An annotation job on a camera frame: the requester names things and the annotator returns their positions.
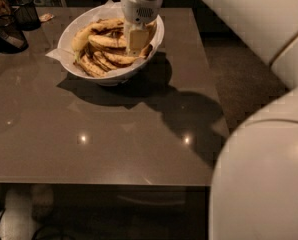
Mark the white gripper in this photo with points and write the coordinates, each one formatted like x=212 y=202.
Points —
x=139 y=10

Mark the curved front yellow banana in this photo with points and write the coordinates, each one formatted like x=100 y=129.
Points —
x=107 y=41

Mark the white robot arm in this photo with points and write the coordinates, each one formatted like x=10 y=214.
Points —
x=254 y=188

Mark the small right banana piece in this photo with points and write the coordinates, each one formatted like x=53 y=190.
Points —
x=146 y=51

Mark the white ceramic bowl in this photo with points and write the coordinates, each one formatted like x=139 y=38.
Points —
x=72 y=30

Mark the top long yellow banana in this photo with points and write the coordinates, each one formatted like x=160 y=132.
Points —
x=102 y=26

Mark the lower left yellow banana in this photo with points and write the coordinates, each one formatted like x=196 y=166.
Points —
x=91 y=68

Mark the white paper liner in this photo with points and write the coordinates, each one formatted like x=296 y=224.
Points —
x=62 y=54

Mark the small wrapped packet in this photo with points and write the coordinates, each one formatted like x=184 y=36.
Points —
x=46 y=17

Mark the black mesh pen cup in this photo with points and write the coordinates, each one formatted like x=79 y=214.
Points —
x=26 y=14

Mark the black mesh desk tray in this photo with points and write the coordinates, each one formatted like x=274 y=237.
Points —
x=12 y=39

